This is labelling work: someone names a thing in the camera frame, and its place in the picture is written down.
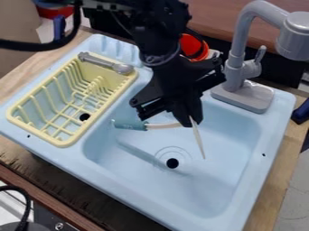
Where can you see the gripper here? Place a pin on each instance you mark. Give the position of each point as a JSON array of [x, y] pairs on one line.
[[181, 78]]

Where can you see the light blue toy sink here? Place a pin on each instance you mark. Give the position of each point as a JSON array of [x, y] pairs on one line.
[[133, 183]]

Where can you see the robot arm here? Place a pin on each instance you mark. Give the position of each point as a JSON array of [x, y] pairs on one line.
[[159, 27]]

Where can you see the orange toy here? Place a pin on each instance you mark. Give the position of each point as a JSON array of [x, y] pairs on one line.
[[192, 45]]

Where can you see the teal and cream tool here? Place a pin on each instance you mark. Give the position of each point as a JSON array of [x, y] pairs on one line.
[[128, 124]]

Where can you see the silver spoon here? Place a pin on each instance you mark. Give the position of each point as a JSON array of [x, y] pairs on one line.
[[106, 63]]

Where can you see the grey tap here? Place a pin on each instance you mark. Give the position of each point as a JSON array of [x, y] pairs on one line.
[[241, 54]]

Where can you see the yellow dish rack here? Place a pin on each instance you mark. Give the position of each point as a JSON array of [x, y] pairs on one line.
[[60, 99]]

